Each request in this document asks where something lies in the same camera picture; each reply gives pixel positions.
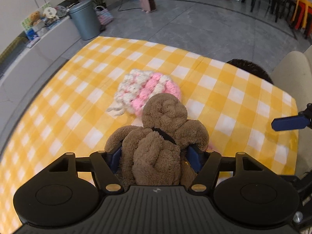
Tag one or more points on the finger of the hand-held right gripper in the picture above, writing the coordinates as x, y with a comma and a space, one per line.
287, 123
306, 199

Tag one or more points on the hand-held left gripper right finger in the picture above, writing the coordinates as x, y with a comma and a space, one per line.
195, 157

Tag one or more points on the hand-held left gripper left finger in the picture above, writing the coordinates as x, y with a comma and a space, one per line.
115, 158

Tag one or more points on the brown plush toy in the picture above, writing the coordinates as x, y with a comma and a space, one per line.
156, 156

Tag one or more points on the yellow checkered cloth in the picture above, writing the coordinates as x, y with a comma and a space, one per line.
219, 97

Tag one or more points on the pink white crochet hat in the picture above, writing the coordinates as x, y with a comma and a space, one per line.
146, 87

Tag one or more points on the red plastic stool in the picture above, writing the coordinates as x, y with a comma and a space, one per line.
307, 22

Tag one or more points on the yellow plastic stool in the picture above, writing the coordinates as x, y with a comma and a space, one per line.
298, 9

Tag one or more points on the white marble bench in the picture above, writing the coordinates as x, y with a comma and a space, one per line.
48, 46

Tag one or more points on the pastel woven basket bag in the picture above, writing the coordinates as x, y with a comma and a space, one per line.
104, 17

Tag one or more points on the grey trash can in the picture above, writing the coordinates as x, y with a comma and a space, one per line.
85, 19

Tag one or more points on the round hand fan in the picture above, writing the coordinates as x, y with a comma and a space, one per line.
60, 11

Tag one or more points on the pink space heater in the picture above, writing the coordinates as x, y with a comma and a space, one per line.
148, 2

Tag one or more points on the small teddy bear display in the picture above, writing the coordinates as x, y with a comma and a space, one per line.
26, 23

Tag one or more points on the small teddy bear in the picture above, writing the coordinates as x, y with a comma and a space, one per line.
34, 17

